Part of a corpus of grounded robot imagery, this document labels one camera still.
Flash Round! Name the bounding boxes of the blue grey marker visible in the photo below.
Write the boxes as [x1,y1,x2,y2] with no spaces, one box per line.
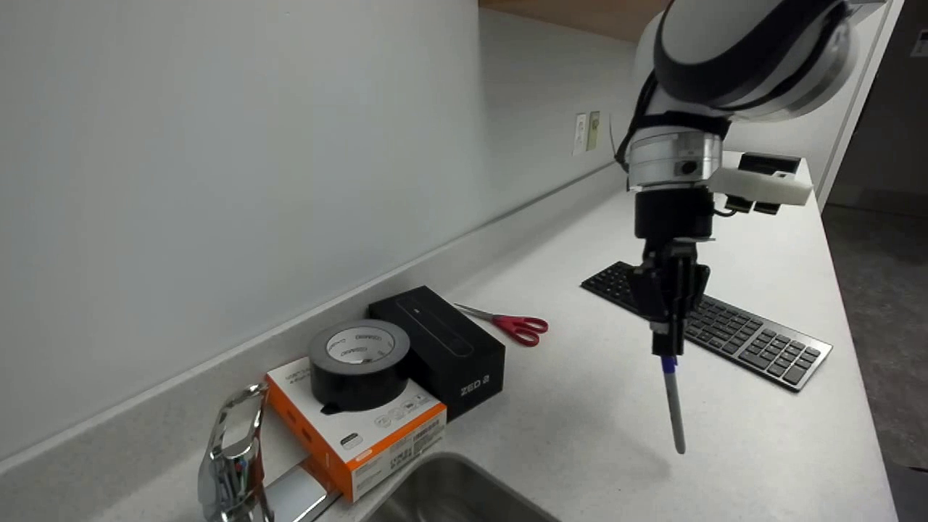
[663,354,687,457]

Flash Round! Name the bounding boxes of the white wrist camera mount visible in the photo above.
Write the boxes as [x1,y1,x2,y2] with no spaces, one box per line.
[708,168,812,206]

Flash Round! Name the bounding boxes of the white wall outlet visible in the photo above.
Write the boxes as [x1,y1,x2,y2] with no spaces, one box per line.
[574,112,602,155]

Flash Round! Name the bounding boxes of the black keyboard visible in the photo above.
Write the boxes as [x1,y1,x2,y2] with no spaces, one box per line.
[580,262,832,391]

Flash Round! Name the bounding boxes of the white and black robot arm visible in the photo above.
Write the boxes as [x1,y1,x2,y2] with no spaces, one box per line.
[615,0,871,336]

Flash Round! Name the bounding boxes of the black rectangular box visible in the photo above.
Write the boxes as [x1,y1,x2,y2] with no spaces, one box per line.
[367,288,505,422]

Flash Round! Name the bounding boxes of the red handled scissors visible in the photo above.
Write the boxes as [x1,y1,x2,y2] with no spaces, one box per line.
[464,309,550,348]

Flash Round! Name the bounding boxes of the stainless steel sink basin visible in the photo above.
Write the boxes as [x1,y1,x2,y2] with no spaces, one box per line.
[362,452,560,522]

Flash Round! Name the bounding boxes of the chrome sink faucet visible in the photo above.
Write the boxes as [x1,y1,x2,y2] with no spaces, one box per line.
[199,380,333,522]

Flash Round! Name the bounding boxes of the wooden upper cabinet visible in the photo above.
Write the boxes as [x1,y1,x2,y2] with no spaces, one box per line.
[478,0,671,42]

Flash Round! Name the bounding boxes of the black duct tape roll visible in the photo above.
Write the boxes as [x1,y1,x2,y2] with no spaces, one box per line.
[307,319,413,412]

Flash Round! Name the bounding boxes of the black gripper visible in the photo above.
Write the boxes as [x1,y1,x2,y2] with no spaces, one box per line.
[632,190,713,333]

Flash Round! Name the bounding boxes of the orange and white box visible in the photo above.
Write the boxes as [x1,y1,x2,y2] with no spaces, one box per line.
[265,361,447,502]

